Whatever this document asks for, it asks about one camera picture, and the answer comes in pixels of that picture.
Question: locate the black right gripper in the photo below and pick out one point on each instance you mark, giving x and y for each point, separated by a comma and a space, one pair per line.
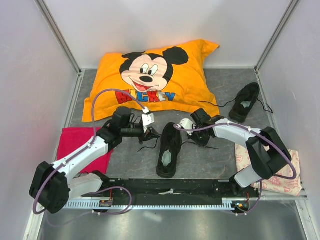
201, 143

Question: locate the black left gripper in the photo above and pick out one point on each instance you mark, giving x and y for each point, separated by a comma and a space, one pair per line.
149, 133

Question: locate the black shoe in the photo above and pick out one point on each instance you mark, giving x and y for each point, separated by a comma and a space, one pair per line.
170, 147
244, 102

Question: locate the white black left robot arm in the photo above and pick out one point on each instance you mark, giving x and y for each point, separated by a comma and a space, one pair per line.
56, 183

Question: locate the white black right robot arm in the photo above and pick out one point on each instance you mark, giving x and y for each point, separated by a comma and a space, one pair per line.
267, 153

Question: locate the orange Mickey pillow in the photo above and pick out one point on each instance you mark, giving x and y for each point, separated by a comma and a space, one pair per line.
163, 79

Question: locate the magenta folded cloth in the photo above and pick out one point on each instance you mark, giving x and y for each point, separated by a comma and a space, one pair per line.
74, 137

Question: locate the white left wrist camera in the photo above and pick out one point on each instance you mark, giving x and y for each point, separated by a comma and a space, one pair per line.
148, 118

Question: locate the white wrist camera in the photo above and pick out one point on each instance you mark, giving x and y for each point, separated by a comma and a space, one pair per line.
186, 124
148, 118

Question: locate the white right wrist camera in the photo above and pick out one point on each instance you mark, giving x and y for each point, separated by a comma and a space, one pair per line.
186, 124

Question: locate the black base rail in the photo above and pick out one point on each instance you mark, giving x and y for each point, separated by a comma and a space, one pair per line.
196, 191

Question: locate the aluminium slotted rail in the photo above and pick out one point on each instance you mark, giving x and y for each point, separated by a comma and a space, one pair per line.
96, 204

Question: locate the right aluminium frame post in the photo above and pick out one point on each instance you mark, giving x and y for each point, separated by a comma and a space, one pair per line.
276, 34

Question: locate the aluminium frame post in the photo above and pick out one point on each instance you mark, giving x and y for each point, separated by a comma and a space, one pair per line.
276, 34
58, 34

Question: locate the left aluminium frame post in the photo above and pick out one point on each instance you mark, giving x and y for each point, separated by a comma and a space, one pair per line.
58, 34

